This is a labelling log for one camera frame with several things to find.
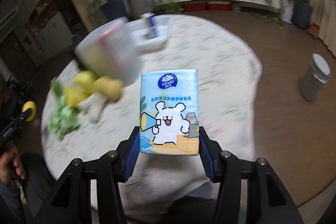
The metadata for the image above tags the yellow teardrop makeup sponge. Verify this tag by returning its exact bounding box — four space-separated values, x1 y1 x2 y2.
22 101 37 122

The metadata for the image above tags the green satin cloth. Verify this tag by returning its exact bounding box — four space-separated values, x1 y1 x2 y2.
47 78 80 140

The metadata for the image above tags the bear print tissue pack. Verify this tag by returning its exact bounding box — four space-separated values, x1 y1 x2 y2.
139 69 199 155

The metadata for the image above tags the cream chenille scrunchie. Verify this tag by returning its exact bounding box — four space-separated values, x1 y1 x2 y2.
76 93 107 124

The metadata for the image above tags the yellow rectangular sponge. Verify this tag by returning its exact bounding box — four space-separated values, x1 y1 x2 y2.
63 71 97 107

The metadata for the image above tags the small yellow round sponge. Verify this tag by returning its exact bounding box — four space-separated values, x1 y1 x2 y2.
93 76 123 101

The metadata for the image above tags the blue white tissue pack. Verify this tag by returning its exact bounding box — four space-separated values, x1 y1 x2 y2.
141 12 159 39

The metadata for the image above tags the person left hand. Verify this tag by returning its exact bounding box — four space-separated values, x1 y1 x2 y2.
0 145 25 185

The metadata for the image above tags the translucent plastic storage box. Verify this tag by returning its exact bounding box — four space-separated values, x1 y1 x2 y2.
75 17 142 86

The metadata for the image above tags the white plastic tray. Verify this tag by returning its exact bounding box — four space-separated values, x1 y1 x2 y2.
126 15 172 54

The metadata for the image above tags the grey cylindrical trash can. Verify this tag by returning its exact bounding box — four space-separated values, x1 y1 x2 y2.
299 53 331 101

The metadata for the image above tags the red storage bin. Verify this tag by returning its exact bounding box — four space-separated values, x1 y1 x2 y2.
207 1 231 11
182 1 207 12

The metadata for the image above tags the plant in ribbed pot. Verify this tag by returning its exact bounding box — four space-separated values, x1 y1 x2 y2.
127 0 151 19

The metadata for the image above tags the trailing vine plant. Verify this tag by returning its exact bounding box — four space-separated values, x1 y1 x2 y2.
252 0 285 29

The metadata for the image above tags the red paper bag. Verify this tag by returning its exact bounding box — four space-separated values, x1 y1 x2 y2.
306 22 319 40

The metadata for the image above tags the white wall cabinet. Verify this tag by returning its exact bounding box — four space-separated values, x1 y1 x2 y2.
14 0 72 67

